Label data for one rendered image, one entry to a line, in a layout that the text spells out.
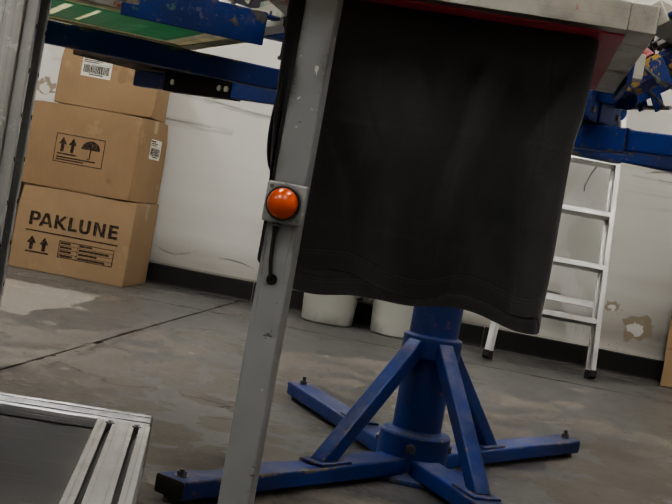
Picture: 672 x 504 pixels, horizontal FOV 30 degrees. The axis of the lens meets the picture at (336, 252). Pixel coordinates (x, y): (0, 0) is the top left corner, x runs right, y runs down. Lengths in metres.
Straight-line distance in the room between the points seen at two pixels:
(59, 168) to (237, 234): 0.98
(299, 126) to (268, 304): 0.22
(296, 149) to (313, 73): 0.09
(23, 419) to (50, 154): 4.32
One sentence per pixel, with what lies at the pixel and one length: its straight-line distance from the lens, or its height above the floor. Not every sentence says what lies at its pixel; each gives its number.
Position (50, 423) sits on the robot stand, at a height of 0.21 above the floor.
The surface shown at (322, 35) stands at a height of 0.86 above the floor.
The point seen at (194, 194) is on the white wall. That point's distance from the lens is 6.66.
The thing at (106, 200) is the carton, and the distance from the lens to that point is 6.29.
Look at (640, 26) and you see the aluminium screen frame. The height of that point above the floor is 0.96.
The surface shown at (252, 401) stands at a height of 0.40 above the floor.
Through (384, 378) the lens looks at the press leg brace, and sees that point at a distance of 3.03.
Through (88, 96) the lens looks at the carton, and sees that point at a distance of 6.38.
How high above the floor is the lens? 0.68
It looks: 3 degrees down
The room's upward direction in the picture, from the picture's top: 10 degrees clockwise
